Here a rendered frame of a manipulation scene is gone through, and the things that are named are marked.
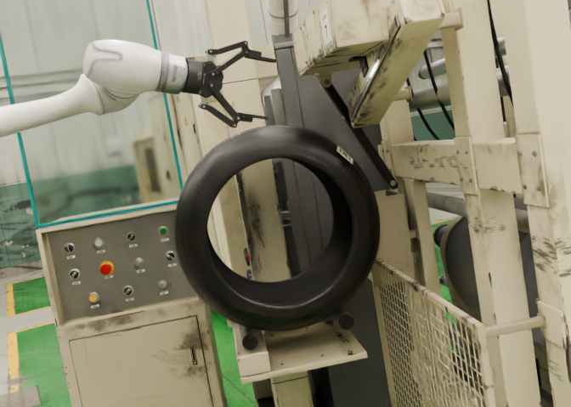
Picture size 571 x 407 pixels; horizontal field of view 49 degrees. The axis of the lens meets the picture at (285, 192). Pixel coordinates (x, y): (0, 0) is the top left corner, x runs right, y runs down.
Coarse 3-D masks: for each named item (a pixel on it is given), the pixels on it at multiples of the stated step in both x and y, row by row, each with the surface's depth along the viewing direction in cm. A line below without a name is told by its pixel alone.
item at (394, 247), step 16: (384, 192) 227; (384, 208) 208; (400, 208) 209; (384, 224) 209; (400, 224) 209; (384, 240) 209; (400, 240) 210; (384, 256) 209; (400, 256) 210; (384, 272) 210
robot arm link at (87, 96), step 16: (80, 80) 144; (64, 96) 140; (80, 96) 142; (96, 96) 142; (112, 96) 142; (0, 112) 124; (16, 112) 127; (32, 112) 131; (48, 112) 135; (64, 112) 140; (80, 112) 144; (96, 112) 146; (0, 128) 123; (16, 128) 128
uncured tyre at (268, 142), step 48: (240, 144) 172; (288, 144) 172; (336, 144) 179; (192, 192) 171; (336, 192) 203; (192, 240) 171; (336, 240) 205; (240, 288) 202; (288, 288) 204; (336, 288) 176
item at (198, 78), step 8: (192, 64) 138; (200, 64) 139; (208, 64) 141; (192, 72) 137; (200, 72) 138; (208, 72) 142; (192, 80) 138; (200, 80) 138; (208, 80) 142; (216, 80) 142; (184, 88) 139; (192, 88) 139; (200, 88) 140; (208, 88) 142; (208, 96) 143
